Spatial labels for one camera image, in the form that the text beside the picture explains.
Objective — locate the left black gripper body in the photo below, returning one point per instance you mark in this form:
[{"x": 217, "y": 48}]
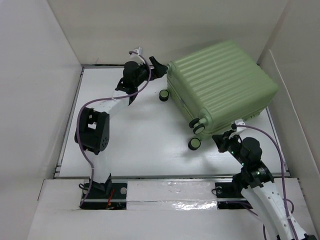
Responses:
[{"x": 144, "y": 73}]

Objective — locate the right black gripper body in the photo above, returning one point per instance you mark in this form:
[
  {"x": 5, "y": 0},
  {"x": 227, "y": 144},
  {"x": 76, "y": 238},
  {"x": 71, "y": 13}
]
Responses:
[{"x": 234, "y": 145}]

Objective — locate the green hard-shell suitcase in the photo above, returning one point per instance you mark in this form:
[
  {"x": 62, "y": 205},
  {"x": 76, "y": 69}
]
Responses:
[{"x": 215, "y": 86}]

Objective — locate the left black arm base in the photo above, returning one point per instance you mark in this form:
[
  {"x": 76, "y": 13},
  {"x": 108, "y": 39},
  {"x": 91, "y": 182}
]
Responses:
[{"x": 104, "y": 196}]

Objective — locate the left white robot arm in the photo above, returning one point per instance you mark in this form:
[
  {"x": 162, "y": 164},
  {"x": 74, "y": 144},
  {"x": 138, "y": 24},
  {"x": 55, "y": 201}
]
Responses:
[{"x": 92, "y": 132}]

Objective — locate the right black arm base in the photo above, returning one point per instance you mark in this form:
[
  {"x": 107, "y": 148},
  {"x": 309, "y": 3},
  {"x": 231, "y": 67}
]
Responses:
[{"x": 228, "y": 194}]

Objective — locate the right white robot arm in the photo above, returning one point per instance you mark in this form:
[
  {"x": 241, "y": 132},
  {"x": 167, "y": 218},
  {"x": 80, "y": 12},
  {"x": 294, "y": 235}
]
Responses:
[{"x": 257, "y": 185}]

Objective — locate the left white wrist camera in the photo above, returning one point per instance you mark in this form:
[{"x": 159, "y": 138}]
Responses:
[{"x": 138, "y": 50}]

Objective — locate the aluminium front rail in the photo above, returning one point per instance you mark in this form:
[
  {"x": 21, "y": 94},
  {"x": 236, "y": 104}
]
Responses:
[{"x": 56, "y": 175}]

